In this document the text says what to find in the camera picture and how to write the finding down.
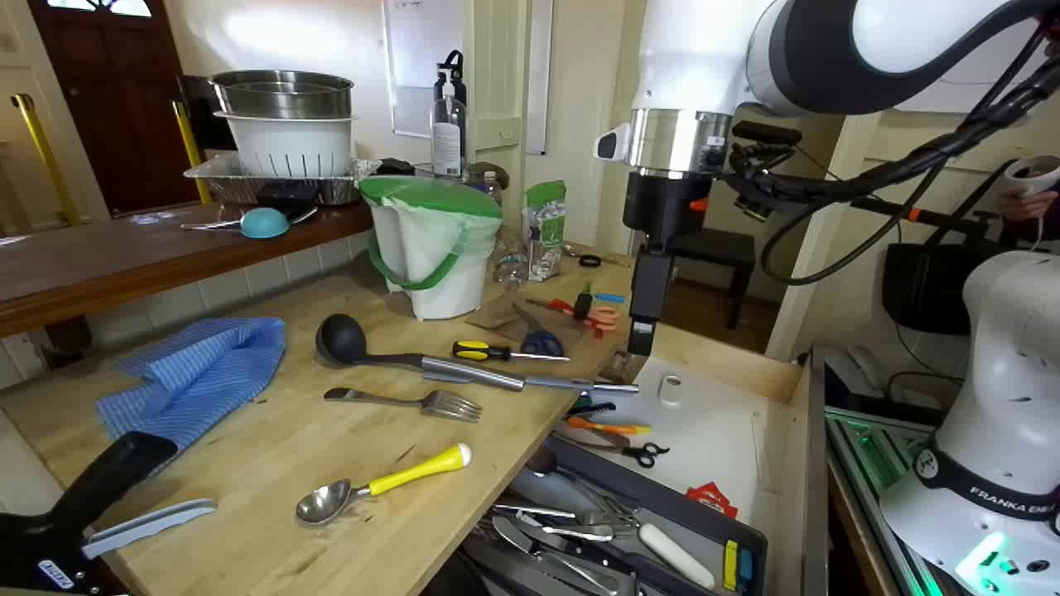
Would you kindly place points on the white bucket green liner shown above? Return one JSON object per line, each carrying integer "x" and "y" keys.
{"x": 435, "y": 254}

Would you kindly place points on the small clear glass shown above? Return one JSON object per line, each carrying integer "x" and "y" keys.
{"x": 671, "y": 389}

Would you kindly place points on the blue checked cloth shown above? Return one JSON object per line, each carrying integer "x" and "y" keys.
{"x": 199, "y": 376}

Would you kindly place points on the long grey metal tool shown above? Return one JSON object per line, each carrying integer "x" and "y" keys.
{"x": 574, "y": 385}

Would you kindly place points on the yellow blue sponge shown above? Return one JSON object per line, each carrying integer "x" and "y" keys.
{"x": 731, "y": 563}

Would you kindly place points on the green white packet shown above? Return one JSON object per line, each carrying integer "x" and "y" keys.
{"x": 545, "y": 227}

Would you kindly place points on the yellow pole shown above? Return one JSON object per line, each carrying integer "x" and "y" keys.
{"x": 191, "y": 149}

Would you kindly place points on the white wall paper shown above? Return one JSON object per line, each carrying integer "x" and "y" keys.
{"x": 424, "y": 68}

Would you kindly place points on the black orange scissors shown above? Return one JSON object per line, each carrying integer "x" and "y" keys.
{"x": 618, "y": 438}

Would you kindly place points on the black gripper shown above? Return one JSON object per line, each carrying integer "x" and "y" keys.
{"x": 653, "y": 277}

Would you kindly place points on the steel cooking pot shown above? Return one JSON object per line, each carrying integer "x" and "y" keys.
{"x": 284, "y": 92}

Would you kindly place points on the yellow black screwdriver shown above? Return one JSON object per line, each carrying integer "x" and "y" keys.
{"x": 492, "y": 353}

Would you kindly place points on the black stool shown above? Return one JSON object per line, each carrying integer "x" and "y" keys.
{"x": 717, "y": 249}

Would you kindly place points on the black box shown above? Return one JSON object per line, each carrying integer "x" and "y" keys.
{"x": 928, "y": 286}

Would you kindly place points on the blue clip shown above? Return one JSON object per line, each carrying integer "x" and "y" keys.
{"x": 746, "y": 563}

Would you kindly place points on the dish rack with bowl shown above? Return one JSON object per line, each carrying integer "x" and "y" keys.
{"x": 290, "y": 146}

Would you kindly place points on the grey cutlery tray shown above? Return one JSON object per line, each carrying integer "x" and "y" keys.
{"x": 664, "y": 502}

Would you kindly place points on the red packet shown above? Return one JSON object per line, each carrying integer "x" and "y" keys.
{"x": 714, "y": 502}

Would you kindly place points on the brown wooden ledge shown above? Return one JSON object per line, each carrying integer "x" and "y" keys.
{"x": 99, "y": 267}

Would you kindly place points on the teal bowl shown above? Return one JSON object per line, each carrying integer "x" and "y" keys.
{"x": 262, "y": 224}

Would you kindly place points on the white black water bottle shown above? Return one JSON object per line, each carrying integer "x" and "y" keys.
{"x": 449, "y": 121}

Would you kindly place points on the metal robot stand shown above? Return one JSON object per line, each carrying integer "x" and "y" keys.
{"x": 871, "y": 451}

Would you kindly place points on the dark red door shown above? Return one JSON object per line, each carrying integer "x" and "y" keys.
{"x": 111, "y": 99}

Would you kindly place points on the dish drying tray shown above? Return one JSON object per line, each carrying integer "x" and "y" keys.
{"x": 210, "y": 169}

